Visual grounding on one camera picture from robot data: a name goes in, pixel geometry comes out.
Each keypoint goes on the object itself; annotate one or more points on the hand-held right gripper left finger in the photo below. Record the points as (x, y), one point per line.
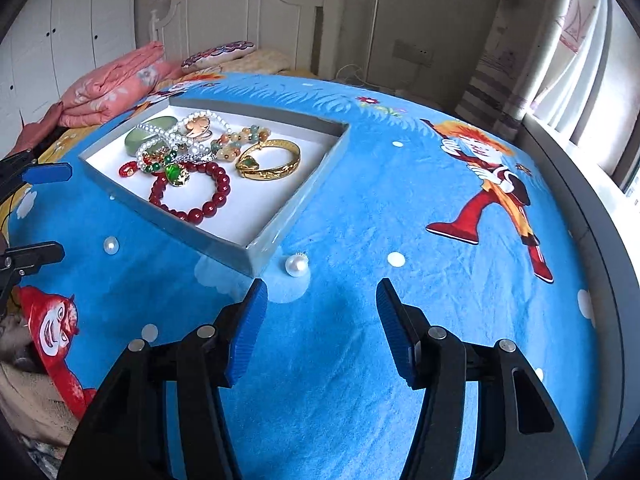
(247, 330)

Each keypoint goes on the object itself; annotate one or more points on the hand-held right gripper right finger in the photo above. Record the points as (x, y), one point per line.
(395, 330)

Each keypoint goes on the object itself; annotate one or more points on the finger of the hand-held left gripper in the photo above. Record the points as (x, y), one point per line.
(47, 172)
(35, 255)

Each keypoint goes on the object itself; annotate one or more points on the white pearl earring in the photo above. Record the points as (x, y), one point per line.
(295, 266)
(111, 246)

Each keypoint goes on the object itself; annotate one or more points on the grey shallow cardboard box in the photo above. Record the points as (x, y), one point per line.
(250, 210)

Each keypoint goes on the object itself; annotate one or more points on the silver pearl brooch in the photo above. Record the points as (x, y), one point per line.
(200, 156)

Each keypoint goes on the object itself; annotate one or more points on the rose gold hoop jewelry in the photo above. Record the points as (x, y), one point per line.
(197, 127)

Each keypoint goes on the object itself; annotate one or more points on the yellow floral bedsheet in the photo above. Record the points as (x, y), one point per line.
(65, 142)

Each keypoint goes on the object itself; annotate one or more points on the green jade bangle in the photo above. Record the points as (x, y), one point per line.
(137, 140)

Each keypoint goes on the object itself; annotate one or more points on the pink floral quilt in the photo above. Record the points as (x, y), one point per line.
(110, 85)

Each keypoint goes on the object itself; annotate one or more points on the blue printed bedsheet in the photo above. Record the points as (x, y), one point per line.
(350, 185)

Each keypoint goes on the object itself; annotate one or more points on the white wardrobe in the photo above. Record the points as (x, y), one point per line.
(65, 20)

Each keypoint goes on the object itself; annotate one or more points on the gold bangle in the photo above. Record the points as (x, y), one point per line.
(285, 165)

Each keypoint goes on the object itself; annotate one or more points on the embroidered pillow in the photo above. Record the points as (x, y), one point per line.
(220, 52)

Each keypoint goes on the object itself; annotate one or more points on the yellow pillow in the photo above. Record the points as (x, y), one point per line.
(260, 60)

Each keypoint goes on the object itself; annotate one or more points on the white wooden headboard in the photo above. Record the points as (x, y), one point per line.
(225, 10)

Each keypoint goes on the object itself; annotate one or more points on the white pole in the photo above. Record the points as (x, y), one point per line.
(371, 35)

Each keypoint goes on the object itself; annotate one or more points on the patterned curtain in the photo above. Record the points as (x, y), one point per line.
(505, 50)

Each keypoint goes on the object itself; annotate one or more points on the white sheer curtain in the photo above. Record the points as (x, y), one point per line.
(585, 60)

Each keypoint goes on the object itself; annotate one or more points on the wall socket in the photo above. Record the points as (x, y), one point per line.
(412, 52)

